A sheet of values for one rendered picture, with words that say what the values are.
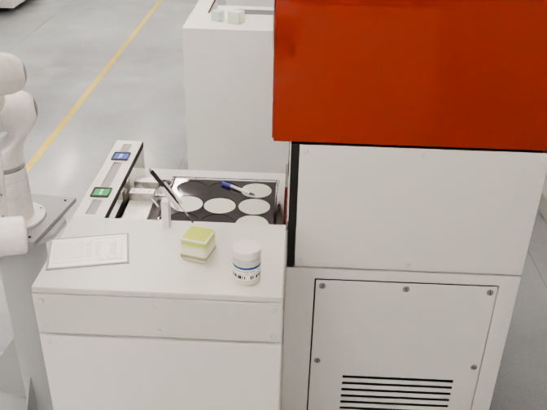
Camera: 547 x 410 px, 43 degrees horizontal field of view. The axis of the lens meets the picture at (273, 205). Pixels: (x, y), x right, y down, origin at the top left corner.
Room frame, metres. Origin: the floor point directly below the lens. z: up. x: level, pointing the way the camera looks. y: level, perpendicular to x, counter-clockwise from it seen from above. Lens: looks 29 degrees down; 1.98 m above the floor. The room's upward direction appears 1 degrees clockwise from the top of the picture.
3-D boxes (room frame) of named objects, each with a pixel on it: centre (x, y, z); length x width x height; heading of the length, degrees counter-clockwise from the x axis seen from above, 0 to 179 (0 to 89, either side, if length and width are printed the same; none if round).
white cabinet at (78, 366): (1.84, 0.28, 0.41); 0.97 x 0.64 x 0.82; 178
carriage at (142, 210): (1.90, 0.43, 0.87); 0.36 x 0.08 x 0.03; 178
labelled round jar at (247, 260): (1.43, 0.06, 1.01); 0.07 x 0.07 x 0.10
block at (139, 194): (1.98, 0.43, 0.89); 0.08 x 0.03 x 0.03; 88
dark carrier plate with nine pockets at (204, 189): (1.91, 0.17, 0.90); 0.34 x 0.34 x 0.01; 88
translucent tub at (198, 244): (1.53, 0.20, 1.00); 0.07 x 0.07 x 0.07; 73
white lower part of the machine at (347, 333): (2.09, -0.40, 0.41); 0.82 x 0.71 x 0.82; 178
